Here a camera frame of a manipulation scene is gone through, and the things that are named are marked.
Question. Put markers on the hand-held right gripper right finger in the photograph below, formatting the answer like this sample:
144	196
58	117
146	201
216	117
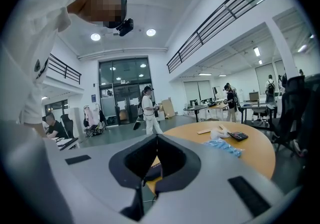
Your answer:
185	165

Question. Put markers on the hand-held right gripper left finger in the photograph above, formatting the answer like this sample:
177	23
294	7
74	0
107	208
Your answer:
120	165

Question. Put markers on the person's right forearm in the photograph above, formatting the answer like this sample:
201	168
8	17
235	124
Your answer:
41	130

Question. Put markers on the flat wooden stick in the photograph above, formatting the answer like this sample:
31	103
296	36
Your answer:
204	131
222	127

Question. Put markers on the blue plastic packet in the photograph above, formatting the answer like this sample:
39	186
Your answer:
223	146

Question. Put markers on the clothes rack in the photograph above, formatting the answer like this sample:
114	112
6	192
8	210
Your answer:
93	120

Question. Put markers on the round black table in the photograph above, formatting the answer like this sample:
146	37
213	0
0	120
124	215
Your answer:
195	108

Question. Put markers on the cardboard boxes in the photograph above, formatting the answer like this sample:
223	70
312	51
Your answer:
167	108

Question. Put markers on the black calculator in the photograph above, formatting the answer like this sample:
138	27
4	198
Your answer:
238	135

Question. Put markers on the round wooden table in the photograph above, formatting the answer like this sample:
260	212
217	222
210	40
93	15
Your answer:
250	153

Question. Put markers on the rectangular wooden desk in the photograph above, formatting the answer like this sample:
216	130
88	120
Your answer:
217	107

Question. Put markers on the glass entrance door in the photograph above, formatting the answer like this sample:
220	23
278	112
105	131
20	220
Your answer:
126	95

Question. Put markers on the black desk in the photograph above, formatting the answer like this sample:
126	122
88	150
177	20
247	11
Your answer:
258	107

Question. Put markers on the short black balcony railing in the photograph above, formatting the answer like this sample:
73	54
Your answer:
63	68

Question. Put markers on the black mesh office chair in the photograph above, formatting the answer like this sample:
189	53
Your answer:
292	113

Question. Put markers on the round ceiling light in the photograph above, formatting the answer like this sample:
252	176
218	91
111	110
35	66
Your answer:
95	36
150	32

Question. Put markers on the long black balcony railing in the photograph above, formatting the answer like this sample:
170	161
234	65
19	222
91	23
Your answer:
220	21

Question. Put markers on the person's white shirt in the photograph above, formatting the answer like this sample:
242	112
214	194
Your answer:
32	38

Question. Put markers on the person's head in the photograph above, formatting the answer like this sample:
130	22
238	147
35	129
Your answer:
100	6

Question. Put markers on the black head camera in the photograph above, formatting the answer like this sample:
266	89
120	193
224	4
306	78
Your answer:
125	27

